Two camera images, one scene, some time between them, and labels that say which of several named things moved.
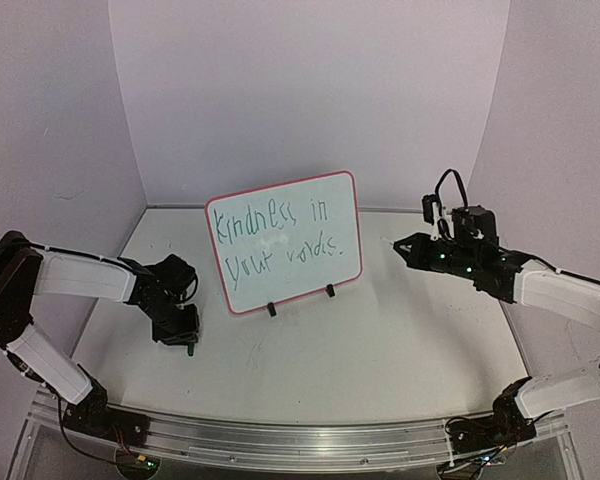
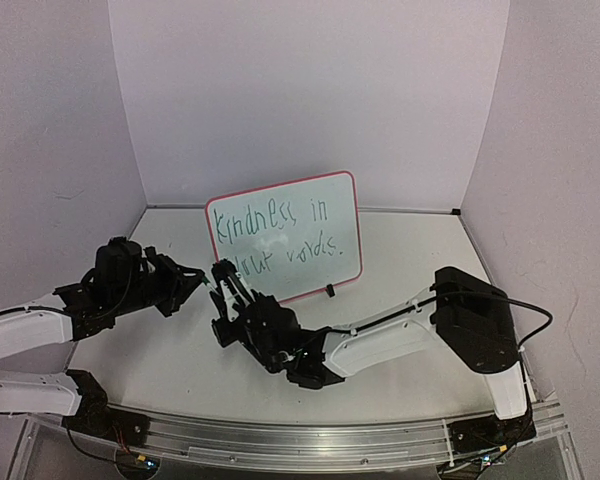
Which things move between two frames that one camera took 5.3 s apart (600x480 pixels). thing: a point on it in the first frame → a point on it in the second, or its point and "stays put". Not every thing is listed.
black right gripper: (423, 253) → (237, 311)
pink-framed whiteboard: (286, 240) stays put
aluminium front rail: (295, 446) stays put
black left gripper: (187, 333) → (181, 287)
